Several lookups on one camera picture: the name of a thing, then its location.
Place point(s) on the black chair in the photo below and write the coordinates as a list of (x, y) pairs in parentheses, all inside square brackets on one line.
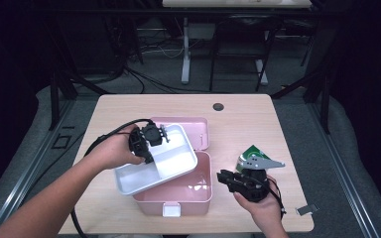
[(244, 33)]

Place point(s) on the white divided tray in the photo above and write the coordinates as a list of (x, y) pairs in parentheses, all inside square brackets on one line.
[(165, 162)]

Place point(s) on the person's right hand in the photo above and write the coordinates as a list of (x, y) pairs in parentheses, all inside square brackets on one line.
[(266, 211)]

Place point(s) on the green snack packet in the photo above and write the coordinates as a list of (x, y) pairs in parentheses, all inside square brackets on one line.
[(253, 152)]

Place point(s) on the black frame post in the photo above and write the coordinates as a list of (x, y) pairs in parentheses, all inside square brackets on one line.
[(54, 102)]

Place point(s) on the grey metal table bracket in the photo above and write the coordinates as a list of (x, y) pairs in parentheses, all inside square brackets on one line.
[(307, 209)]

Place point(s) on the pink storage box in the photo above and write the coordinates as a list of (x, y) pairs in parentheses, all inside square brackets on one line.
[(185, 195)]

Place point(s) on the person's left hand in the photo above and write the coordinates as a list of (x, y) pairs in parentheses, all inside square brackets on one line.
[(115, 150)]

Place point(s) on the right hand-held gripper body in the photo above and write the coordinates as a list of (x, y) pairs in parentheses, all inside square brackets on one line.
[(253, 185)]

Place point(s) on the dark round table grommet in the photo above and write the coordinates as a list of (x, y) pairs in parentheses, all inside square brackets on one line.
[(218, 106)]

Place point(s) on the white desk leg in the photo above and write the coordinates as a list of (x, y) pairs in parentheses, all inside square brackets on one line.
[(262, 72), (186, 53)]

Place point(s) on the white background desk top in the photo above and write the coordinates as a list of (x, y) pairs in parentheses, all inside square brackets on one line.
[(234, 3)]

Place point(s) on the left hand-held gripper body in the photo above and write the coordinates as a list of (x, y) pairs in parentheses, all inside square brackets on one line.
[(147, 137)]

